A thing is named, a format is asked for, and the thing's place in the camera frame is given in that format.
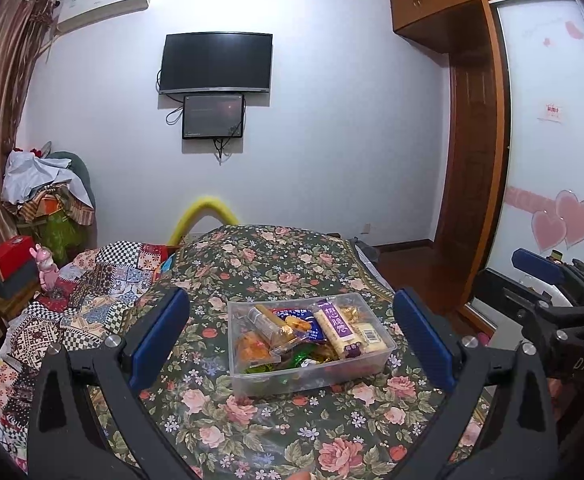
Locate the black wall television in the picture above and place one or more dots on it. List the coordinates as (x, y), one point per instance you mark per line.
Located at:
(215, 62)

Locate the frosted sliding door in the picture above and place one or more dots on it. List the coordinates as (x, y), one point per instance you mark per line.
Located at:
(552, 150)

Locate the red box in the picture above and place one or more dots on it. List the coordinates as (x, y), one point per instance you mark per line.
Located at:
(9, 255)

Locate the pile of clothes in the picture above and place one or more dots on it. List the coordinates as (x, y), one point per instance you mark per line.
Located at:
(46, 195)

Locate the red paper note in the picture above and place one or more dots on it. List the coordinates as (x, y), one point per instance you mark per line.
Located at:
(551, 111)

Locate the tan cake packet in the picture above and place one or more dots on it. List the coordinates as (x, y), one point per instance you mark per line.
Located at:
(367, 330)

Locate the clear bag with green stripes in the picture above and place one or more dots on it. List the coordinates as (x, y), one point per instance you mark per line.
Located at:
(272, 325)

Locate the patchwork quilt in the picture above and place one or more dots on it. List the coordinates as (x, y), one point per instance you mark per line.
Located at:
(101, 280)

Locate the white air conditioner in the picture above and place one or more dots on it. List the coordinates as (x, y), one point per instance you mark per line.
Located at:
(104, 2)

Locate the brown striped curtain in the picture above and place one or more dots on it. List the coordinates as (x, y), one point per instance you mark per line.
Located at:
(1, 135)

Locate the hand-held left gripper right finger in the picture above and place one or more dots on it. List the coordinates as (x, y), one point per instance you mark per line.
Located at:
(422, 340)

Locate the pink rabbit toy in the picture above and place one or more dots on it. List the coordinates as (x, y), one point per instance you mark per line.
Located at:
(46, 267)

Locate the dark box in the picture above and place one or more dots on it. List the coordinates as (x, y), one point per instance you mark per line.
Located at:
(14, 282)

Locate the clear bread bag green stripes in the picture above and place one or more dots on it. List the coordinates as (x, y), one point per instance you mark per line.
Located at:
(254, 349)

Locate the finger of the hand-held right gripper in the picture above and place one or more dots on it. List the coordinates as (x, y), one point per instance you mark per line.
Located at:
(507, 292)
(537, 262)

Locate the pink heart stickers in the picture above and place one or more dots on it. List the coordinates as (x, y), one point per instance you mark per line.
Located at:
(569, 220)

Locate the wooden door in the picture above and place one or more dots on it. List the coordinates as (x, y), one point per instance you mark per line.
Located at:
(472, 160)

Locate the yellow foam tube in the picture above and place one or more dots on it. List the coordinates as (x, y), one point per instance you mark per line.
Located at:
(206, 207)

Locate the blue chip packet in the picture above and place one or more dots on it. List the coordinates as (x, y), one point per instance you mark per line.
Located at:
(299, 322)

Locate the purple wafer packet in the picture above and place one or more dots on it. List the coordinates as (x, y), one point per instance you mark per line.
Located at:
(337, 330)

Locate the green snack packet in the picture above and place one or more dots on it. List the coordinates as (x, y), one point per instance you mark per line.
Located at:
(302, 358)

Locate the clear plastic container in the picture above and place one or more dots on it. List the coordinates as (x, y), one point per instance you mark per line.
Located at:
(272, 382)

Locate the small wall monitor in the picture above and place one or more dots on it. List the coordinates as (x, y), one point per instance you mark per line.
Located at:
(213, 116)

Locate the wooden overhead cabinet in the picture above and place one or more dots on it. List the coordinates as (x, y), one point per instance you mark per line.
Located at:
(442, 5)

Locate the wall socket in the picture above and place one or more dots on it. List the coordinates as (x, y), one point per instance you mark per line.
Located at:
(367, 228)

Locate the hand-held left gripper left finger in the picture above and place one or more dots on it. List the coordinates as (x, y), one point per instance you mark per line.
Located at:
(159, 335)

